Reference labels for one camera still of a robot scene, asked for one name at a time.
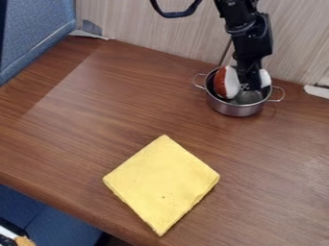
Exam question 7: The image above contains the grey paper sheet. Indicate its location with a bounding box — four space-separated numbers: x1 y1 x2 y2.
67 19 116 41

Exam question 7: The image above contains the black cable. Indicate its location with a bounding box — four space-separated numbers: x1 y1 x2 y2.
148 0 204 19

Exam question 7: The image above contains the silver pot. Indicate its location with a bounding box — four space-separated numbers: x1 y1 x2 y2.
191 65 287 118

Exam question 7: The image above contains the yellow cloth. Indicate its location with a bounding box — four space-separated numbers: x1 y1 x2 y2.
101 134 221 237

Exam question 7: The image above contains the black white orange object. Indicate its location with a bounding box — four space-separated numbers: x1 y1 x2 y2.
0 217 39 246

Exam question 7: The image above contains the white and brown toy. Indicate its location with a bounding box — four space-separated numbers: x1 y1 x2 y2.
212 64 273 100

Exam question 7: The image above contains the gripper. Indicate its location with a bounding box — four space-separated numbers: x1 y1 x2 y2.
230 12 275 92

